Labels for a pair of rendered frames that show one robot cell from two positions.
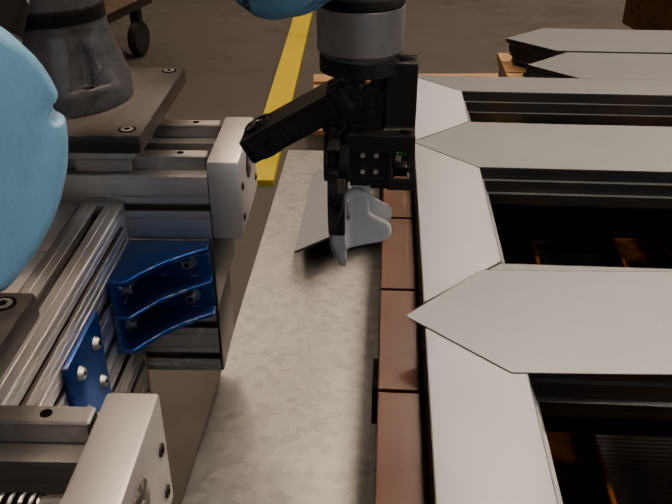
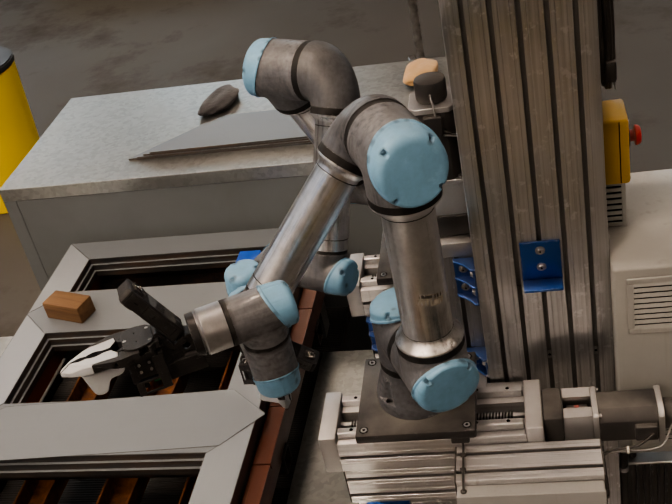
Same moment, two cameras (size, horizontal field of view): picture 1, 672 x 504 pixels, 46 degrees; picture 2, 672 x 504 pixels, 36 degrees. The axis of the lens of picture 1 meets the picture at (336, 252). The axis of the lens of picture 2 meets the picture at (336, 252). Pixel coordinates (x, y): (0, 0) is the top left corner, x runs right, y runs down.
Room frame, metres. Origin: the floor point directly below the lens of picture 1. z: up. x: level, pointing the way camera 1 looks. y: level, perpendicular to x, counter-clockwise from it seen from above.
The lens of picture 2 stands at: (2.30, 0.51, 2.36)
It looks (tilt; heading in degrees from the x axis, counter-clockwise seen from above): 33 degrees down; 192
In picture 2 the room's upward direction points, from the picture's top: 13 degrees counter-clockwise
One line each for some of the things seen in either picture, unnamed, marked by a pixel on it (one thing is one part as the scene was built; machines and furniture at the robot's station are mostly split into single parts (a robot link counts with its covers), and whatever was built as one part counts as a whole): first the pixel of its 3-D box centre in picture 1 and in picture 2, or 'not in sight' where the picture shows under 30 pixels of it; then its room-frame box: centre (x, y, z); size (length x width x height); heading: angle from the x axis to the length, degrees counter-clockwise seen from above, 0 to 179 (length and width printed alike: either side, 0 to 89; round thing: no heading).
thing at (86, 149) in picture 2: not in sight; (234, 126); (-0.45, -0.29, 1.03); 1.30 x 0.60 x 0.04; 86
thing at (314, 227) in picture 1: (342, 206); not in sight; (1.23, -0.01, 0.70); 0.39 x 0.12 x 0.04; 176
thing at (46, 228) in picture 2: not in sight; (254, 320); (-0.17, -0.31, 0.51); 1.30 x 0.04 x 1.01; 86
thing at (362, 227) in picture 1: (360, 230); not in sight; (0.67, -0.02, 0.96); 0.06 x 0.03 x 0.09; 86
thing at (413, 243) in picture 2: not in sight; (417, 267); (0.94, 0.35, 1.41); 0.15 x 0.12 x 0.55; 24
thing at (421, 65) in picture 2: not in sight; (420, 71); (-0.58, 0.28, 1.07); 0.16 x 0.10 x 0.04; 167
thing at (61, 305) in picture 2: not in sight; (69, 306); (0.20, -0.66, 0.89); 0.12 x 0.06 x 0.05; 69
